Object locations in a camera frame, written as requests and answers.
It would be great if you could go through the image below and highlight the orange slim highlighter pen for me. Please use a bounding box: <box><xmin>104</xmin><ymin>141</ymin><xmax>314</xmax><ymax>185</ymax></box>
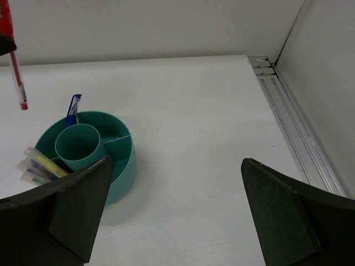
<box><xmin>20</xmin><ymin>172</ymin><xmax>49</xmax><ymax>186</ymax></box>

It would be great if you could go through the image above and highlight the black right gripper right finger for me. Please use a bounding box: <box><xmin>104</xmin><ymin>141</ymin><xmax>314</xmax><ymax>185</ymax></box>
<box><xmin>241</xmin><ymin>158</ymin><xmax>354</xmax><ymax>265</ymax></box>

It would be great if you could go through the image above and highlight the aluminium rail frame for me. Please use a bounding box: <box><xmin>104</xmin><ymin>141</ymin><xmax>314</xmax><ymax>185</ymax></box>
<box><xmin>248</xmin><ymin>57</ymin><xmax>348</xmax><ymax>197</ymax></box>

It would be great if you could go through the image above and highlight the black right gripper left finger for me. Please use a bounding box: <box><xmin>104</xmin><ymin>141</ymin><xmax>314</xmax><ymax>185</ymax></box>
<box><xmin>1</xmin><ymin>157</ymin><xmax>114</xmax><ymax>265</ymax></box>

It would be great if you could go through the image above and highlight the purple highlighter pen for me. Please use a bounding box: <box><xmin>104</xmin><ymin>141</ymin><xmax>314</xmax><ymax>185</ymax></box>
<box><xmin>16</xmin><ymin>158</ymin><xmax>57</xmax><ymax>181</ymax></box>

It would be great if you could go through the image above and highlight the red ballpoint pen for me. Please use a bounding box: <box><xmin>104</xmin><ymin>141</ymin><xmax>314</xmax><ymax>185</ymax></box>
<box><xmin>1</xmin><ymin>0</ymin><xmax>28</xmax><ymax>110</ymax></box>

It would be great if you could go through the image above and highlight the teal round desk organizer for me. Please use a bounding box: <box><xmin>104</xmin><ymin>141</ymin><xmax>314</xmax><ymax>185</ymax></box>
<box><xmin>35</xmin><ymin>111</ymin><xmax>138</xmax><ymax>206</ymax></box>

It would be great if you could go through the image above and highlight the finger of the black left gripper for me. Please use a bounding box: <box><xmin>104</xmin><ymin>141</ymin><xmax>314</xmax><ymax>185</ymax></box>
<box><xmin>0</xmin><ymin>34</ymin><xmax>17</xmax><ymax>56</ymax></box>

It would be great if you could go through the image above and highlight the blue ballpoint pen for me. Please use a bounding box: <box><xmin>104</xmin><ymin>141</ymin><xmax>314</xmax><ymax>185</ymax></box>
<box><xmin>65</xmin><ymin>94</ymin><xmax>82</xmax><ymax>127</ymax></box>

